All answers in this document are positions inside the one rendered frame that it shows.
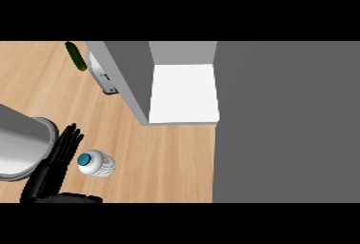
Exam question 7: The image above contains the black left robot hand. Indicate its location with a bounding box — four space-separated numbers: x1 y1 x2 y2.
18 123 105 204

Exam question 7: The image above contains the clear water bottle, teal cap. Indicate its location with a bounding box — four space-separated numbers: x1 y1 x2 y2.
75 149 117 178

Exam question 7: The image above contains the grey cabinet, white inside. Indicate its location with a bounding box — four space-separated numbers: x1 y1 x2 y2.
84 41 221 127

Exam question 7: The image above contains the dark grey cabinet door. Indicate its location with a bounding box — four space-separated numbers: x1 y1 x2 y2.
212 41 360 204

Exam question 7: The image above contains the pale grey panel with latch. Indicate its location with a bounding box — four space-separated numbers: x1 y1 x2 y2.
87 50 119 95

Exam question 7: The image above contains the green cucumber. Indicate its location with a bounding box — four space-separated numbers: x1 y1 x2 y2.
63 41 89 72

